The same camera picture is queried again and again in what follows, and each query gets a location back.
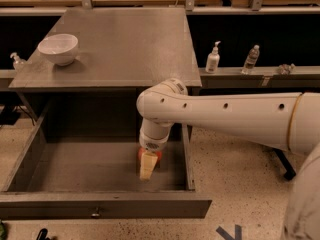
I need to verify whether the clear plastic water bottle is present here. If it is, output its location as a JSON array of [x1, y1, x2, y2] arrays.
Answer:
[[241, 45, 260, 74]]

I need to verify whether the metal drawer knob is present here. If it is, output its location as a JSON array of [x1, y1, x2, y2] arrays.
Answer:
[[91, 208, 101, 219]]

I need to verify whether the black rolling stand base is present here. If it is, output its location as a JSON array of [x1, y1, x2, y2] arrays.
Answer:
[[274, 149, 296, 181]]

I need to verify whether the blue tape floor marker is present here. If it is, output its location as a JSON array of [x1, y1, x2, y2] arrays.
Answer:
[[215, 224, 243, 240]]

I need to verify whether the red apple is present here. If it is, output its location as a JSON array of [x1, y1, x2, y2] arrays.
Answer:
[[138, 147, 162, 163]]

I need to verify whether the open grey top drawer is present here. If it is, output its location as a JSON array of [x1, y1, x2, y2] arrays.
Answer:
[[0, 103, 211, 220]]

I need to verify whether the white pump lotion bottle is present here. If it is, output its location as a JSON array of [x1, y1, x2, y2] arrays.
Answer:
[[205, 41, 220, 73]]

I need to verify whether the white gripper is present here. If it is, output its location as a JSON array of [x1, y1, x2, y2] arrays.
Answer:
[[139, 119, 173, 181]]

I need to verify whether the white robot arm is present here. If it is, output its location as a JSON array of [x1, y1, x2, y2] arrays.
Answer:
[[136, 78, 320, 240]]

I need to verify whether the white ceramic bowl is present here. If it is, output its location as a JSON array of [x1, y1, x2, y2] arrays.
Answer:
[[37, 34, 78, 66]]

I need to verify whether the clear pump sanitizer bottle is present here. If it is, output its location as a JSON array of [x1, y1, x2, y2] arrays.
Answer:
[[10, 52, 26, 71]]

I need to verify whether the crumpled plastic wrapper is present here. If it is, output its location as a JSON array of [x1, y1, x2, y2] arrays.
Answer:
[[278, 63, 295, 75]]

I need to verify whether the grey cabinet counter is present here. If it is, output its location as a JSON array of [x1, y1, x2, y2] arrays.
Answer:
[[8, 7, 203, 142]]

